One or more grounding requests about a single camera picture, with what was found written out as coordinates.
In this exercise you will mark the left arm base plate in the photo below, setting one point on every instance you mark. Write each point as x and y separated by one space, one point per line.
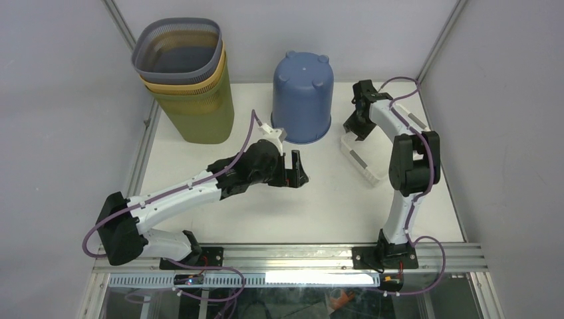
209 256

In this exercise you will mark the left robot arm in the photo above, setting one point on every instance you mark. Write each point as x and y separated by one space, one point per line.
126 226

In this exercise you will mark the blue plastic bucket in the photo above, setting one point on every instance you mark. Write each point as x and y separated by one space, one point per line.
302 96

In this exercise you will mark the white plastic tray basket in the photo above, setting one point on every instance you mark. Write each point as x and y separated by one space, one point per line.
365 160

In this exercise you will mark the white slotted cable duct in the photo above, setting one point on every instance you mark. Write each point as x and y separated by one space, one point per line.
274 279

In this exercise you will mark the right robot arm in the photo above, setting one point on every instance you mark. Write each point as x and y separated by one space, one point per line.
395 236

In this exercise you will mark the aluminium frame rail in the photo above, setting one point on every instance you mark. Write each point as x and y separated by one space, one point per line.
247 258

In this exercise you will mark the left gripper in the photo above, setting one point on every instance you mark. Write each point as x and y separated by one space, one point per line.
293 177

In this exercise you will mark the yellow slatted basket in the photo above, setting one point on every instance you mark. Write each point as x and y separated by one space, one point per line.
190 89

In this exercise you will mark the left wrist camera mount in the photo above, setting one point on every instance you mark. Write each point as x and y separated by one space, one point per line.
276 136

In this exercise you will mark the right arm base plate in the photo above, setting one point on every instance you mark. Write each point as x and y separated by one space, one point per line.
375 258

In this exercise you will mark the green slatted basket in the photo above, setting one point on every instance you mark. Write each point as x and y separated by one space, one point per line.
203 118

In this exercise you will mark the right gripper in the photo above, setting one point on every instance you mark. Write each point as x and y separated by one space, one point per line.
361 133

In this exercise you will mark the grey slatted basket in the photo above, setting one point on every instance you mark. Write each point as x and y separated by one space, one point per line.
179 50

